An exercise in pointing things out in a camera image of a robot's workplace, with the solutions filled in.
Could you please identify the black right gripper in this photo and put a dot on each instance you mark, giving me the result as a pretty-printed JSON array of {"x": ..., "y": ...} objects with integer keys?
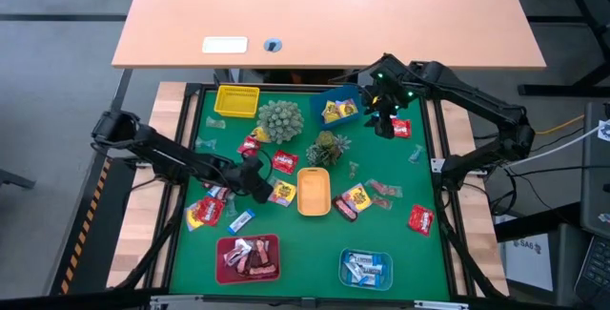
[{"x": 386, "y": 102}]

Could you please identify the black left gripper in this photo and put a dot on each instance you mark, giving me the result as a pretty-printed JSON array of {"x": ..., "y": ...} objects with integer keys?
[{"x": 243, "y": 176}]

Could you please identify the white blue Hershey's bar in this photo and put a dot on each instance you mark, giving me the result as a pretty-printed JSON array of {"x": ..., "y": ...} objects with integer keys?
[
  {"x": 376, "y": 116},
  {"x": 369, "y": 280},
  {"x": 241, "y": 221},
  {"x": 364, "y": 258},
  {"x": 351, "y": 273},
  {"x": 220, "y": 193},
  {"x": 371, "y": 268}
]

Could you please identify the red Skittles candy bag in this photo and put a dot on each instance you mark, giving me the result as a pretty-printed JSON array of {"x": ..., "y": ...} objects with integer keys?
[
  {"x": 401, "y": 128},
  {"x": 285, "y": 162},
  {"x": 421, "y": 220},
  {"x": 210, "y": 211},
  {"x": 249, "y": 146}
]

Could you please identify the yellow Sour Patch candy bag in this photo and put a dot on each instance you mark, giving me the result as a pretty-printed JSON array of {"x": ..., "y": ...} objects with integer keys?
[
  {"x": 348, "y": 108},
  {"x": 357, "y": 198},
  {"x": 283, "y": 193},
  {"x": 332, "y": 112}
]

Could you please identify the silver white candy bar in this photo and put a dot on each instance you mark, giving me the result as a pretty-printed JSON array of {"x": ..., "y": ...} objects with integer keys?
[
  {"x": 233, "y": 257},
  {"x": 242, "y": 245}
]

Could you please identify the brown red candy bar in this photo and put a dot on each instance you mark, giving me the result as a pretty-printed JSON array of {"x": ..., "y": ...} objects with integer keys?
[
  {"x": 243, "y": 264},
  {"x": 259, "y": 252},
  {"x": 263, "y": 269}
]

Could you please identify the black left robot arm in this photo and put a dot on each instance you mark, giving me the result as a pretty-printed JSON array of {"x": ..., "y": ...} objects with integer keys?
[{"x": 167, "y": 155}]

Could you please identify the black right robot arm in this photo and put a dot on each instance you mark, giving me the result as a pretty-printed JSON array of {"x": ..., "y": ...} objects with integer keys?
[{"x": 476, "y": 97}]

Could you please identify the red gummy candy pack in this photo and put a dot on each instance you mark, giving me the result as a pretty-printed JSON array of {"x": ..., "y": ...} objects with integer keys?
[
  {"x": 383, "y": 188},
  {"x": 382, "y": 202}
]

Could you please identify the brown candy bar pack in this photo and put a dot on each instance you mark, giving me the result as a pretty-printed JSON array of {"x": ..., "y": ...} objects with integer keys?
[{"x": 344, "y": 209}]

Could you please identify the orange plastic bin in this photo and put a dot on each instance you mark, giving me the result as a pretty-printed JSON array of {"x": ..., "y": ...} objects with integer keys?
[{"x": 313, "y": 191}]

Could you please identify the green table mat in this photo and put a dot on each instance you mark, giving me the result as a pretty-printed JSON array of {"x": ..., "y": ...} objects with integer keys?
[{"x": 310, "y": 233}]

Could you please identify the spiky green succulent plant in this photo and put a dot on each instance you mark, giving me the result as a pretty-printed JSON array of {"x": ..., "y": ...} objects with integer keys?
[{"x": 326, "y": 150}]

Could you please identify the round pale succulent in pot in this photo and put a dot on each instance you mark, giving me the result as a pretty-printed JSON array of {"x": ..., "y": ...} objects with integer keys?
[{"x": 280, "y": 121}]

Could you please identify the red plastic bin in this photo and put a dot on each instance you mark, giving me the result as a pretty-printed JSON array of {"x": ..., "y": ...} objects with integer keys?
[{"x": 221, "y": 272}]

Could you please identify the yellow mesh basket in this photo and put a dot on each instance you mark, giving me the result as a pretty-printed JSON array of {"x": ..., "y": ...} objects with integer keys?
[{"x": 236, "y": 102}]

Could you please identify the tan wooden desk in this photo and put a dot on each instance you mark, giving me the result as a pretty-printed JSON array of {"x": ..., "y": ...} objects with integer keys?
[{"x": 333, "y": 14}]

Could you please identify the teal plastic bin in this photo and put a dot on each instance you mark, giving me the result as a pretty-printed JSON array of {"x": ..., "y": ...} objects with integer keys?
[{"x": 388, "y": 272}]

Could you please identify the white desk cover plate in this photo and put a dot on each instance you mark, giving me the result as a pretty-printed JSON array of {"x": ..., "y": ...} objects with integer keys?
[{"x": 225, "y": 45}]

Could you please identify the yellow black hazard tape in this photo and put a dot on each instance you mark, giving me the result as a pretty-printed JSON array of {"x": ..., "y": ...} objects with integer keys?
[{"x": 102, "y": 181}]

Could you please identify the white printed box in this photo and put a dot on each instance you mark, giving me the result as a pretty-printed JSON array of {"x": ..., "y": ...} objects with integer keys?
[{"x": 529, "y": 262}]

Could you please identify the grey cabinet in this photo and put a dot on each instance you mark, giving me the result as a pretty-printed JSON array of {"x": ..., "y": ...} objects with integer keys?
[{"x": 595, "y": 181}]

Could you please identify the dark furniture foot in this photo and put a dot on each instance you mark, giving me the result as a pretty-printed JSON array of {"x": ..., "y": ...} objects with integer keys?
[{"x": 14, "y": 179}]

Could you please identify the black keyboard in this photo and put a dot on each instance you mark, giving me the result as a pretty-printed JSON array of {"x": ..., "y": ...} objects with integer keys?
[{"x": 595, "y": 272}]

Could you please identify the black aluminium table frame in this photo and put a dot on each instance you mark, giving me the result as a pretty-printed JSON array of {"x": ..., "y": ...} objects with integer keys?
[{"x": 430, "y": 129}]

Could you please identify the black desk leg frame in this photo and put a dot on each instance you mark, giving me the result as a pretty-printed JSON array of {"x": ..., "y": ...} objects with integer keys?
[{"x": 548, "y": 89}]

